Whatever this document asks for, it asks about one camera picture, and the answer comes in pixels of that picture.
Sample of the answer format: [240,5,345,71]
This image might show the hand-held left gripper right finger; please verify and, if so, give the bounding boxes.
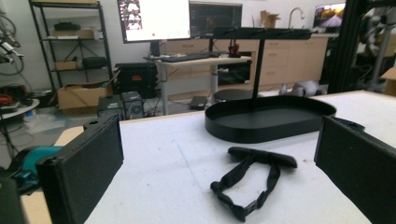
[313,115,396,224]

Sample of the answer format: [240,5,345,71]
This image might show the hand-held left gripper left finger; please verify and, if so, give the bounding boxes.
[35,114,125,224]

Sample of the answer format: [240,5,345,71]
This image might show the black strap with buckle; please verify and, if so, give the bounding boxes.
[210,147,299,223]

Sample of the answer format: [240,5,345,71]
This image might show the teal and black device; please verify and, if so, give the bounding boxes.
[8,145,64,196]

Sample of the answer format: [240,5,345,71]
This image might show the clear plastic bag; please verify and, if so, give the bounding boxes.
[23,112,64,135]

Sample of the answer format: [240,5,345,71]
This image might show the low black box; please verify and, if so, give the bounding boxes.
[96,94,124,121]

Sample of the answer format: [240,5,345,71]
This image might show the large open cardboard box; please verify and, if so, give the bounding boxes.
[57,81,114,111]

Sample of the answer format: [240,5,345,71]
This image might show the cardboard box with flap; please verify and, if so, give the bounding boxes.
[380,66,396,97]

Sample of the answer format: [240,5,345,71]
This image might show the round white side table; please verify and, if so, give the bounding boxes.
[0,98,41,121]

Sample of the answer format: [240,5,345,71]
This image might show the black stand with oval tray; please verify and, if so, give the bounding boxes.
[205,26,338,145]

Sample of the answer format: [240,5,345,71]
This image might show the black equipment case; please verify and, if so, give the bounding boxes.
[114,62,159,99]

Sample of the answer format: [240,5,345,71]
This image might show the black bag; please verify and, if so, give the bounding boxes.
[81,56,108,70]

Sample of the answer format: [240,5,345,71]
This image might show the wooden cabinets with counter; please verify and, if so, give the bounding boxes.
[163,33,331,100]

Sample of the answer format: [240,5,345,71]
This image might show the black laptop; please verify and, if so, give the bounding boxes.
[189,95,208,111]

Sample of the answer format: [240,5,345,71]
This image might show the black metal shelf rack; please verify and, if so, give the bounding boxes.
[28,0,114,93]

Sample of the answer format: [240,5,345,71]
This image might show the flat cardboard box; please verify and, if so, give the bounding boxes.
[51,29,95,40]

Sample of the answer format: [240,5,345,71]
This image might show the round black stool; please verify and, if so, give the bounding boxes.
[213,88,255,103]

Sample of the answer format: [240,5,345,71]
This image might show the bicycle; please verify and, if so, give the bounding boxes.
[0,8,25,77]

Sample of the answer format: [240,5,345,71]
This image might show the black keyboard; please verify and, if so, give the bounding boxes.
[159,53,211,63]

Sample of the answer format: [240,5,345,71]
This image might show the white standing desk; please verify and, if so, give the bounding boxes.
[144,55,252,117]

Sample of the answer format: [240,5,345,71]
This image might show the curved metal faucet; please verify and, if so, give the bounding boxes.
[287,7,306,30]

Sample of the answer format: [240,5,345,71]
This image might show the red and black figure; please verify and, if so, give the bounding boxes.
[229,41,242,59]

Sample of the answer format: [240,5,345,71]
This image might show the bright white computer monitor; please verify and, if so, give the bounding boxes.
[117,0,191,44]

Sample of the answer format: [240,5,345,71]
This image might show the small open cardboard box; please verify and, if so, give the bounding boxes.
[259,9,281,29]

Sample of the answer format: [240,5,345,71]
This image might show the dark computer monitor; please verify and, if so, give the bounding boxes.
[189,1,244,40]

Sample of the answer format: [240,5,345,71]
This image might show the black metal frame post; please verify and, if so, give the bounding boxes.
[327,0,372,94]

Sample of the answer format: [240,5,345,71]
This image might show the wall screen with road picture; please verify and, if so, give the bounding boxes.
[312,3,347,30]

